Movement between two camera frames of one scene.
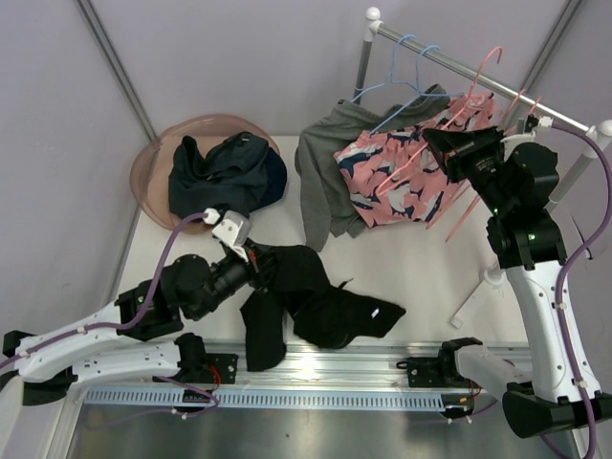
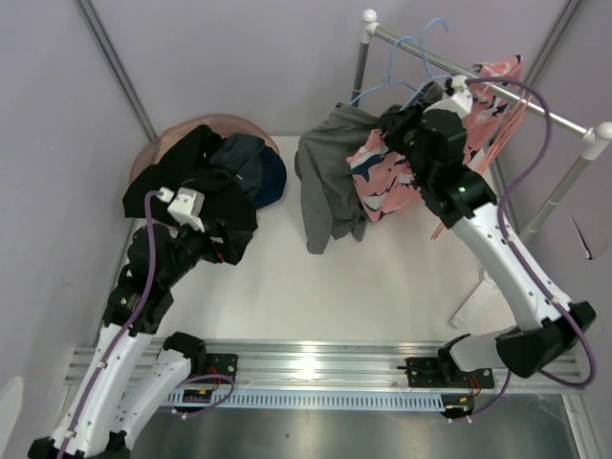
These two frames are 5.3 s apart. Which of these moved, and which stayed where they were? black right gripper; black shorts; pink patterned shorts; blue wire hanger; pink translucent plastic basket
Moved: black right gripper; pink patterned shorts; black shorts
Stayed: blue wire hanger; pink translucent plastic basket
